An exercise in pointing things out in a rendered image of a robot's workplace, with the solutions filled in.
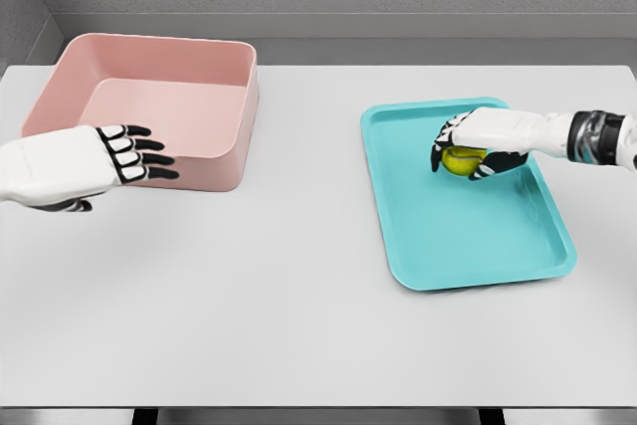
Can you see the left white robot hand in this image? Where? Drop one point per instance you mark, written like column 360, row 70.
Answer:
column 64, row 161

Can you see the pink rectangular basket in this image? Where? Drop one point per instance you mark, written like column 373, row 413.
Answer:
column 164, row 96

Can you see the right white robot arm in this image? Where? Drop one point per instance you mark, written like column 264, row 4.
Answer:
column 592, row 136

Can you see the blue rectangular tray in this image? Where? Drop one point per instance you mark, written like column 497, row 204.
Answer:
column 473, row 236

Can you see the yellow-green tennis ball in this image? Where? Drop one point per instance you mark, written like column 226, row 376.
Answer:
column 460, row 161

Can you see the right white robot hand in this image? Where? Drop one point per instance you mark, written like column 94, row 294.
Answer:
column 497, row 129

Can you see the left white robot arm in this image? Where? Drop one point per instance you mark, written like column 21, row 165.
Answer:
column 9, row 173

